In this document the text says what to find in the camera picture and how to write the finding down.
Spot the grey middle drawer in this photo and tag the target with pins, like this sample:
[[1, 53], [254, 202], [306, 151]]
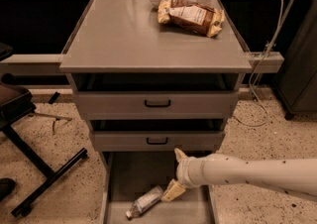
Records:
[[156, 141]]

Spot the clear plastic bottle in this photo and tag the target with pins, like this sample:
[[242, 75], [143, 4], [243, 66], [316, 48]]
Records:
[[145, 202]]

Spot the grey drawer cabinet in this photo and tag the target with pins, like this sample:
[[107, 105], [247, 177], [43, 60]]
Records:
[[121, 47]]

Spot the grey open bottom drawer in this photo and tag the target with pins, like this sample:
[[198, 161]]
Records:
[[129, 175]]

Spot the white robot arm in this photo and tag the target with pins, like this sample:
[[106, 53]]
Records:
[[292, 177]]

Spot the dark side cabinet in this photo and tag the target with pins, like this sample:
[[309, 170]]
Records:
[[296, 84]]

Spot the brown chip bag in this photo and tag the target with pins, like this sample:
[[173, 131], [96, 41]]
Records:
[[191, 16]]

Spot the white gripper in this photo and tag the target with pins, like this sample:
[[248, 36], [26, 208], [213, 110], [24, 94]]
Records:
[[183, 171]]

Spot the black shoe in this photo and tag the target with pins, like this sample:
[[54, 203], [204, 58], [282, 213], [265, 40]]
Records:
[[7, 185]]

